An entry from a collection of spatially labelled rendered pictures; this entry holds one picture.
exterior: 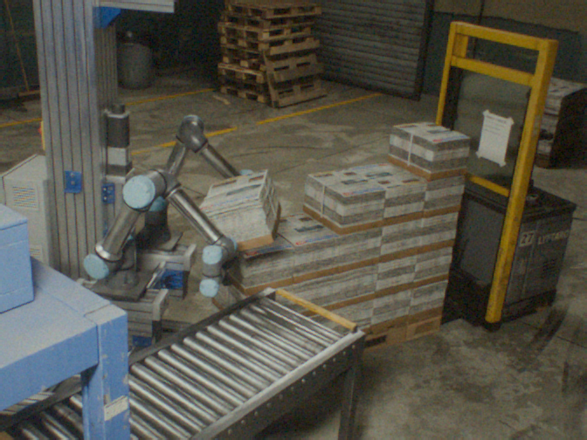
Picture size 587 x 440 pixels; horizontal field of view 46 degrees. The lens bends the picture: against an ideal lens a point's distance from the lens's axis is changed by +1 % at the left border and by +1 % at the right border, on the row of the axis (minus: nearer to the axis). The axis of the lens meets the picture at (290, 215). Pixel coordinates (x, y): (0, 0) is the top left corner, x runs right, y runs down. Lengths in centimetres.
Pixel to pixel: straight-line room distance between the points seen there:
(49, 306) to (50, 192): 174
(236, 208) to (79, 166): 73
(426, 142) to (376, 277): 81
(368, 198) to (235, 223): 97
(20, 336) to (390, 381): 285
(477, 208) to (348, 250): 122
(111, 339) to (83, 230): 179
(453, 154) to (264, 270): 131
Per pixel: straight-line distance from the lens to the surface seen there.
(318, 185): 383
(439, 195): 410
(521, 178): 426
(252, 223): 301
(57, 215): 337
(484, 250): 475
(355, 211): 373
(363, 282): 396
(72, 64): 310
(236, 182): 325
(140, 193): 273
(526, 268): 474
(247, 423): 250
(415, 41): 1080
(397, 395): 399
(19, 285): 160
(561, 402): 426
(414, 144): 406
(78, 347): 152
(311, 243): 362
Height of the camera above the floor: 235
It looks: 23 degrees down
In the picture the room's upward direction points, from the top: 4 degrees clockwise
